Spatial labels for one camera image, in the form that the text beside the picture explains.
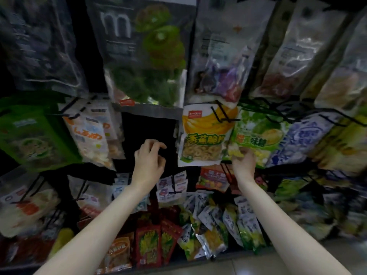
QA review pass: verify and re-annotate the person's right hand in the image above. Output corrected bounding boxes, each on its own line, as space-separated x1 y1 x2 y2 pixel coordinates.
231 147 257 184

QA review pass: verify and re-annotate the person's left hand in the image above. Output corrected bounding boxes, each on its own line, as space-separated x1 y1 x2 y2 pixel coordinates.
132 139 168 193

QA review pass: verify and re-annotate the row of small white pouches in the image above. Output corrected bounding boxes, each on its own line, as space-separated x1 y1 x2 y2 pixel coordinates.
110 170 191 208

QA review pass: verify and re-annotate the colourful fruit candy snack bag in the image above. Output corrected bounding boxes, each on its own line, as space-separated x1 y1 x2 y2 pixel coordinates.
196 165 231 194

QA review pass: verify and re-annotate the green yellow-fruit snack bag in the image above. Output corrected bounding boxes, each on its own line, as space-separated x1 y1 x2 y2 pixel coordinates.
228 108 289 168

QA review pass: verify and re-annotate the white yellow banana-chip snack bag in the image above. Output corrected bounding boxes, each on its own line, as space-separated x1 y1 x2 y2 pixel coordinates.
178 103 240 168

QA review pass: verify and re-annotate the row of white blue pouches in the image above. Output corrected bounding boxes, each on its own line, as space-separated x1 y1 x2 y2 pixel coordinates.
177 191 268 259

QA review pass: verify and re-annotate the white red-label snack bag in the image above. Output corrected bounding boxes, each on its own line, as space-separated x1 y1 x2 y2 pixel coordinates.
0 169 62 239
68 175 117 219

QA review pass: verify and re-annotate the white orange gummy packet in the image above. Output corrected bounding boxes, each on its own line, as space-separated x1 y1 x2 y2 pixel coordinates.
59 99 125 171

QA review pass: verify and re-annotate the blue white yogurt candy bag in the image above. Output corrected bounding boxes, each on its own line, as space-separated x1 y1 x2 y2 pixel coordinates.
265 113 340 168

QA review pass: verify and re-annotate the row of red orange pouches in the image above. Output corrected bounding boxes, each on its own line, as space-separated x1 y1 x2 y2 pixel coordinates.
96 208 185 274

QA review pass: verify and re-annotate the row of pale green pouches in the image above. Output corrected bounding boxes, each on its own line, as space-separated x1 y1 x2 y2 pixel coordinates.
274 173 367 239

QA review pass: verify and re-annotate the kiwi slices pouch pink top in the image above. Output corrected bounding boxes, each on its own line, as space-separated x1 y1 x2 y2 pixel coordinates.
85 0 197 110

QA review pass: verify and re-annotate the green snack pouch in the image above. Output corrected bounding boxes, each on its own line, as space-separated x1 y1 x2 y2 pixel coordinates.
0 106 82 173
0 91 65 112

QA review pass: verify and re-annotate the white dried fruit pouch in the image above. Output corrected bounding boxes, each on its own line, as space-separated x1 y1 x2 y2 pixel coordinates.
186 0 277 108

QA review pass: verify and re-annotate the white dried pineapple packet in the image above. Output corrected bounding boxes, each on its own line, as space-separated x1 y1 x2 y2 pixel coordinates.
314 28 367 113

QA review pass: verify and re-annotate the person's left forearm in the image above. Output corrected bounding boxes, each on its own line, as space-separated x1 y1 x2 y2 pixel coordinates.
34 180 150 275

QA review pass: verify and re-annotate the person's right forearm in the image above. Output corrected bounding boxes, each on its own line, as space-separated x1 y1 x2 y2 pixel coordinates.
235 177 345 275

